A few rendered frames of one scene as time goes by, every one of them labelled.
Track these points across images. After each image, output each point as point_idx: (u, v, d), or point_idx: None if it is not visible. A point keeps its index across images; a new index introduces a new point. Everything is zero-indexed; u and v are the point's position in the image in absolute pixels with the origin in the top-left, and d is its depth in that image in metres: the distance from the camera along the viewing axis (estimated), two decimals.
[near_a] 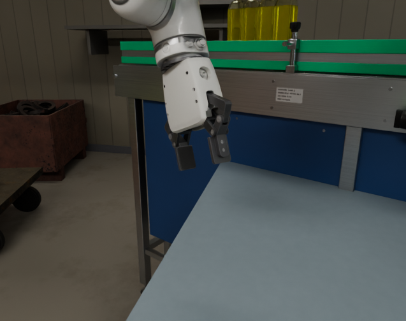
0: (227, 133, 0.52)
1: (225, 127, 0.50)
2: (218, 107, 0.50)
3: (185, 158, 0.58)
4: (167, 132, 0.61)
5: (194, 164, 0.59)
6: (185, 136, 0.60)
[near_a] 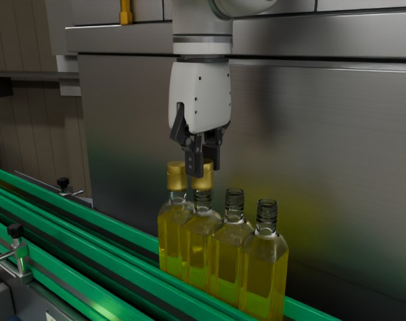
0: (206, 142, 0.58)
1: None
2: None
3: (197, 164, 0.54)
4: (181, 141, 0.49)
5: (190, 169, 0.55)
6: None
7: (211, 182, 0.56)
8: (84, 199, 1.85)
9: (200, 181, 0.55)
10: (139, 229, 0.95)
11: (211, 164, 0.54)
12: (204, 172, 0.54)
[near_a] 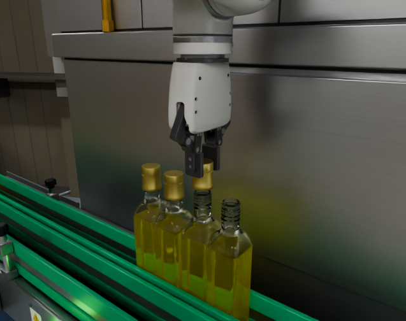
0: (206, 142, 0.58)
1: None
2: None
3: (197, 164, 0.54)
4: (181, 141, 0.49)
5: (190, 169, 0.55)
6: None
7: (182, 193, 0.60)
8: (77, 199, 1.89)
9: (171, 192, 0.59)
10: (124, 228, 0.98)
11: (181, 176, 0.58)
12: (174, 183, 0.58)
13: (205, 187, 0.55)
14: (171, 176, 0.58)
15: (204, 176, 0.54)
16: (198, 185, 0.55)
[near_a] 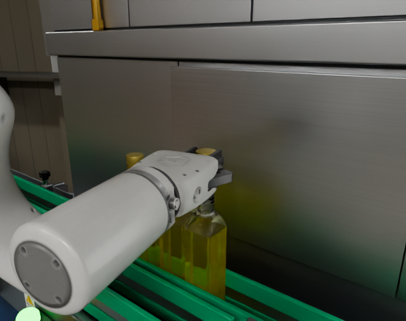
0: (214, 158, 0.52)
1: (219, 167, 0.51)
2: (220, 180, 0.49)
3: None
4: None
5: (195, 149, 0.57)
6: None
7: None
8: (73, 194, 1.93)
9: None
10: None
11: None
12: None
13: None
14: None
15: None
16: None
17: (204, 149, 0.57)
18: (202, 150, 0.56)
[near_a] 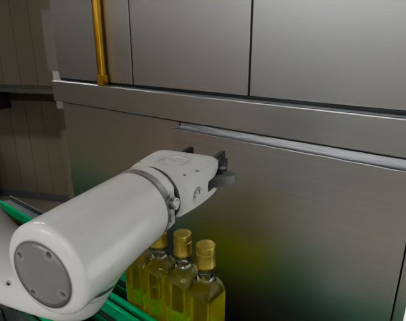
0: (218, 158, 0.52)
1: (223, 168, 0.51)
2: (223, 181, 0.48)
3: None
4: None
5: (192, 149, 0.57)
6: None
7: (166, 241, 0.68)
8: None
9: (155, 242, 0.67)
10: None
11: None
12: None
13: (184, 255, 0.65)
14: None
15: (183, 246, 0.64)
16: (178, 253, 0.65)
17: (204, 242, 0.62)
18: (202, 244, 0.61)
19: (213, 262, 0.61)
